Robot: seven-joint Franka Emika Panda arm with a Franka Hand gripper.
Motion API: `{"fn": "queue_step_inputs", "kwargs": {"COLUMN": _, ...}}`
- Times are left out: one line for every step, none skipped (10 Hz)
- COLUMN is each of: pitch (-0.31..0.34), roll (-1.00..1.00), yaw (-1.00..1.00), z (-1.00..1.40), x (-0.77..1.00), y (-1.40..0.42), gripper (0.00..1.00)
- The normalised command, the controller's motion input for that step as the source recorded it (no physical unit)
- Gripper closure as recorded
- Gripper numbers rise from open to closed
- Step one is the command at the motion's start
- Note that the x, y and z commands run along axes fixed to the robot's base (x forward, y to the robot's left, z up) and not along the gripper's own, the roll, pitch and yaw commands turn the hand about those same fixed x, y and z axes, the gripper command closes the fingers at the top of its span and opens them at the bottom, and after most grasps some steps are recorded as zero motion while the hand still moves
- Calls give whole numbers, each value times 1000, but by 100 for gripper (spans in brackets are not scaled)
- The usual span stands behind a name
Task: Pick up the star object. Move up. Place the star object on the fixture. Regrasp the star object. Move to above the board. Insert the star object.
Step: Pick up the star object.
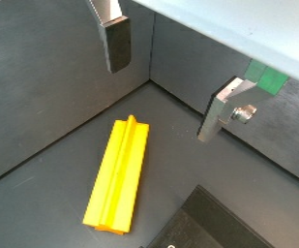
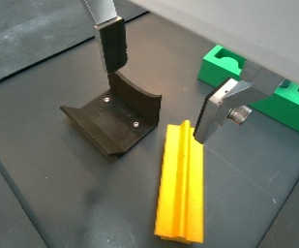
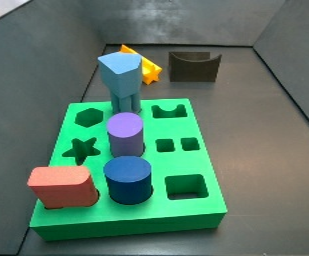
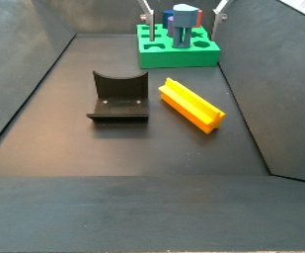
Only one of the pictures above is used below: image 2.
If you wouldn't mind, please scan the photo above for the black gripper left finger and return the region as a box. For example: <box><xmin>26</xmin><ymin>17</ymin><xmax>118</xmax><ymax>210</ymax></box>
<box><xmin>82</xmin><ymin>0</ymin><xmax>126</xmax><ymax>74</ymax></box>

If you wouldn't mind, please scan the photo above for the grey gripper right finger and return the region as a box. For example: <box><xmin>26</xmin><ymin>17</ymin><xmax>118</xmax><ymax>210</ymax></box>
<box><xmin>192</xmin><ymin>61</ymin><xmax>284</xmax><ymax>143</ymax></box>

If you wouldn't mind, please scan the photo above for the yellow star prism block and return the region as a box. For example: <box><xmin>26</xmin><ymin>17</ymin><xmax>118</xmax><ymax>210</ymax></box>
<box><xmin>153</xmin><ymin>120</ymin><xmax>204</xmax><ymax>244</ymax></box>

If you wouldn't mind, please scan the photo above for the green shape sorter base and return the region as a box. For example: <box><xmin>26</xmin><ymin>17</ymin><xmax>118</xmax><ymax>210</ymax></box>
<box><xmin>193</xmin><ymin>46</ymin><xmax>299</xmax><ymax>143</ymax></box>

